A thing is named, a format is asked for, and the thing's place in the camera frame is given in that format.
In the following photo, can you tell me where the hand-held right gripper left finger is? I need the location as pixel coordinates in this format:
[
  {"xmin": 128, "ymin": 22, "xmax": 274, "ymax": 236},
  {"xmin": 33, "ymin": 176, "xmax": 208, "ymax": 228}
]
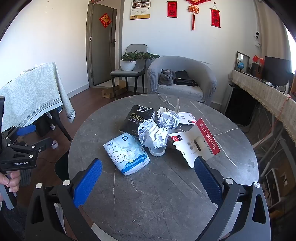
[{"xmin": 24, "ymin": 158, "xmax": 103, "ymax": 241}]

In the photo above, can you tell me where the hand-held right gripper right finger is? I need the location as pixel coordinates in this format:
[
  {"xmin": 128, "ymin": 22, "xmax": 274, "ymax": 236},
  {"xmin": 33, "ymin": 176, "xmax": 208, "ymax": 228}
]
[{"xmin": 194, "ymin": 156, "xmax": 271, "ymax": 241}]

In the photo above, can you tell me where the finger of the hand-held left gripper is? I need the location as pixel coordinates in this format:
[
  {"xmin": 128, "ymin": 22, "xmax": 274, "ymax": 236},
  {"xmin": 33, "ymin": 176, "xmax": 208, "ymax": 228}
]
[
  {"xmin": 1, "ymin": 124, "xmax": 37, "ymax": 145},
  {"xmin": 8, "ymin": 137, "xmax": 52, "ymax": 160}
]

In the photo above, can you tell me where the blue white tissue pack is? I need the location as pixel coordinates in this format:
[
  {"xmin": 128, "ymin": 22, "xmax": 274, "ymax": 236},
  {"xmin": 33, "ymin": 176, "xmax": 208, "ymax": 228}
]
[{"xmin": 103, "ymin": 133, "xmax": 150, "ymax": 176}]

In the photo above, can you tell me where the large paper ball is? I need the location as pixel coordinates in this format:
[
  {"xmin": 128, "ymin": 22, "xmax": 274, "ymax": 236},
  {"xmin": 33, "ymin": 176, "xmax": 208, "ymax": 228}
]
[{"xmin": 138, "ymin": 118, "xmax": 170, "ymax": 150}]

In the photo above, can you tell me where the small paper ball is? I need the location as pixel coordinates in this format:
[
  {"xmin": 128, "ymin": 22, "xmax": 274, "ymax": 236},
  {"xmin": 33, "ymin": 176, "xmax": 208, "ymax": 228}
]
[{"xmin": 157, "ymin": 111, "xmax": 180, "ymax": 129}]

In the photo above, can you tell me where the black tissue pack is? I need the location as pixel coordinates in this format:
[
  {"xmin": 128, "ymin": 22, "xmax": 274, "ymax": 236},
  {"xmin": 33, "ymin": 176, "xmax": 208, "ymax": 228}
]
[{"xmin": 119, "ymin": 105, "xmax": 156, "ymax": 139}]

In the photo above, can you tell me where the clear plastic blister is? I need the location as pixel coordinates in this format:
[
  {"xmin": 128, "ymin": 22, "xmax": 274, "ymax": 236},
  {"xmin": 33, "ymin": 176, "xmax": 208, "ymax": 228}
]
[{"xmin": 158, "ymin": 97, "xmax": 181, "ymax": 115}]

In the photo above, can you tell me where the person's left hand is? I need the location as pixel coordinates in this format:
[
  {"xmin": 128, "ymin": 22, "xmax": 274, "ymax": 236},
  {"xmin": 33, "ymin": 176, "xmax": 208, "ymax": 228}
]
[{"xmin": 0, "ymin": 171, "xmax": 21, "ymax": 202}]

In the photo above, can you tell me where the table with patterned tablecloth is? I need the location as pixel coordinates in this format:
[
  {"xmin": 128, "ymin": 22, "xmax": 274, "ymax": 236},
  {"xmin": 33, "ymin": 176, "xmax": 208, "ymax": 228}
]
[{"xmin": 0, "ymin": 62, "xmax": 76, "ymax": 130}]

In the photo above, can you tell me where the round dark marble table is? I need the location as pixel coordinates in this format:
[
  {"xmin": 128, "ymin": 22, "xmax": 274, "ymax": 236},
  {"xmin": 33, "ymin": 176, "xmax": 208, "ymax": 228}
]
[{"xmin": 68, "ymin": 93, "xmax": 259, "ymax": 241}]

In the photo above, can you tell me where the black cabinet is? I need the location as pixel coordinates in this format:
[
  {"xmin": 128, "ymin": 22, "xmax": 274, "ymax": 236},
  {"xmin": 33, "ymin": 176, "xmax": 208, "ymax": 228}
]
[{"xmin": 224, "ymin": 82, "xmax": 259, "ymax": 127}]

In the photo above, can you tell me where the grey armchair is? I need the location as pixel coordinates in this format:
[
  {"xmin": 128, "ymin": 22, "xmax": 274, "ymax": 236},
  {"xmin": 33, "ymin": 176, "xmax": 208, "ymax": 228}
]
[{"xmin": 147, "ymin": 56, "xmax": 218, "ymax": 106}]

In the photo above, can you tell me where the flat cardboard box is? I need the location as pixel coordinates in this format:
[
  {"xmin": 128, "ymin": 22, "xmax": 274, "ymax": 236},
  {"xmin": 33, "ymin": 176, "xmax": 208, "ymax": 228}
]
[{"xmin": 101, "ymin": 80, "xmax": 126, "ymax": 100}]

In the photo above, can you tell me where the black bag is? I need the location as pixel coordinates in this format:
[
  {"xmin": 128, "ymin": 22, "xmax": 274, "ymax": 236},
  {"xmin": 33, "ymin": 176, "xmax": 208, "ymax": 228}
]
[{"xmin": 174, "ymin": 77, "xmax": 198, "ymax": 87}]

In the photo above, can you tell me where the long desk with lace cloth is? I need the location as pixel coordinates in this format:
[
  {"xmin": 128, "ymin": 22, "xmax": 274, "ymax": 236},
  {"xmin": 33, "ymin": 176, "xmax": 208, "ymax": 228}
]
[{"xmin": 228, "ymin": 70, "xmax": 296, "ymax": 139}]

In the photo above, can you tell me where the grey cat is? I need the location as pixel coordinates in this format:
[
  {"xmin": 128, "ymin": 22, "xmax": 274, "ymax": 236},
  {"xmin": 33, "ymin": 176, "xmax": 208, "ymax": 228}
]
[{"xmin": 158, "ymin": 69, "xmax": 176, "ymax": 87}]

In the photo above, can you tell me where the grey door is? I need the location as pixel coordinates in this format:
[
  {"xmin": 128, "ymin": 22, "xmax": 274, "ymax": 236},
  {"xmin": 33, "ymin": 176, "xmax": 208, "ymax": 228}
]
[{"xmin": 87, "ymin": 0, "xmax": 117, "ymax": 88}]

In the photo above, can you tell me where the potted plant white pot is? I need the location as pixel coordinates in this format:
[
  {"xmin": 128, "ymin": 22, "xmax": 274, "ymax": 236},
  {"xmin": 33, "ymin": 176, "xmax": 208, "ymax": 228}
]
[{"xmin": 120, "ymin": 51, "xmax": 160, "ymax": 71}]

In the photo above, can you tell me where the grey chair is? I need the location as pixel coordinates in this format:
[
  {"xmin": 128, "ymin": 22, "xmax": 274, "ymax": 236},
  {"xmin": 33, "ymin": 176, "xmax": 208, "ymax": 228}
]
[{"xmin": 110, "ymin": 44, "xmax": 148, "ymax": 100}]

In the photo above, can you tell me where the brown speaker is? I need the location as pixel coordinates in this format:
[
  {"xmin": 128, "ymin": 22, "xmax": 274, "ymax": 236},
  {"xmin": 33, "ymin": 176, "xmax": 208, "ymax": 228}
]
[{"xmin": 251, "ymin": 62, "xmax": 264, "ymax": 77}]

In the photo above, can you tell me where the black monitor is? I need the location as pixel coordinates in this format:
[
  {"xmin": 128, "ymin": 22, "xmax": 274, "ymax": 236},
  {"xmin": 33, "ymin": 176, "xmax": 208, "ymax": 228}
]
[{"xmin": 264, "ymin": 56, "xmax": 291, "ymax": 84}]

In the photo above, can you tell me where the red door decoration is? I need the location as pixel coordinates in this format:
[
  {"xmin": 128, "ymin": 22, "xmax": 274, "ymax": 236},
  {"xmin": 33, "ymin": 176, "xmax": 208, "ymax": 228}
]
[{"xmin": 99, "ymin": 13, "xmax": 112, "ymax": 29}]

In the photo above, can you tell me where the red knot ornament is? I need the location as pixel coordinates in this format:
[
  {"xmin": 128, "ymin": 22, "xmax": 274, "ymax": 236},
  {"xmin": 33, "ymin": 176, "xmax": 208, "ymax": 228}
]
[{"xmin": 185, "ymin": 0, "xmax": 212, "ymax": 31}]

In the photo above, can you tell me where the picture frame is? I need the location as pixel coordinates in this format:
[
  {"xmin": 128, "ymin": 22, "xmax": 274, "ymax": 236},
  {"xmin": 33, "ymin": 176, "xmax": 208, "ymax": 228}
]
[{"xmin": 235, "ymin": 51, "xmax": 250, "ymax": 73}]

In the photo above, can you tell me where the white security camera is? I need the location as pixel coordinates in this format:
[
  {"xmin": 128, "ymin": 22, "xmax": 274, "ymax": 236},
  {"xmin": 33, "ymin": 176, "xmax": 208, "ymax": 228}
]
[{"xmin": 252, "ymin": 30, "xmax": 263, "ymax": 47}]

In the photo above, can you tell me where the red wall scroll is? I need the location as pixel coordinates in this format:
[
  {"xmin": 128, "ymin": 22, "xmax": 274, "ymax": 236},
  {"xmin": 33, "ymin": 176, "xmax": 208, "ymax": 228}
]
[
  {"xmin": 210, "ymin": 8, "xmax": 221, "ymax": 29},
  {"xmin": 167, "ymin": 1, "xmax": 178, "ymax": 18}
]

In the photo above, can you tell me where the wall calendar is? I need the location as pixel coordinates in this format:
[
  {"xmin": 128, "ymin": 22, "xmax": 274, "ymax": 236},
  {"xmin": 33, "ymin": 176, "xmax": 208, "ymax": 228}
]
[{"xmin": 130, "ymin": 0, "xmax": 151, "ymax": 20}]

